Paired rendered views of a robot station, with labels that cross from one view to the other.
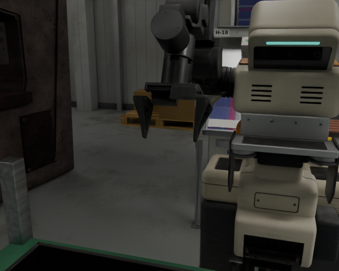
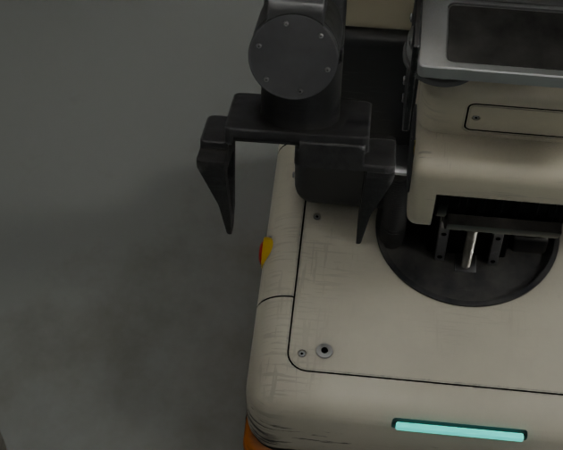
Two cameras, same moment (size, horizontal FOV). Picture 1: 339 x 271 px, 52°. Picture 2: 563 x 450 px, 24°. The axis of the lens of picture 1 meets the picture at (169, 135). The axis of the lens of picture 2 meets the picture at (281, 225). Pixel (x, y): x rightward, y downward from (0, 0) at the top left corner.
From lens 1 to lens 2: 0.64 m
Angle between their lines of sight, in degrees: 40
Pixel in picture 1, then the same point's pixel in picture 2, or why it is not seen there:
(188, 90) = (343, 155)
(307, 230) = not seen: outside the picture
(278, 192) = (531, 104)
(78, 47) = not seen: outside the picture
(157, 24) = (266, 56)
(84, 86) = not seen: outside the picture
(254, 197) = (466, 112)
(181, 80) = (322, 119)
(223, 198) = (364, 21)
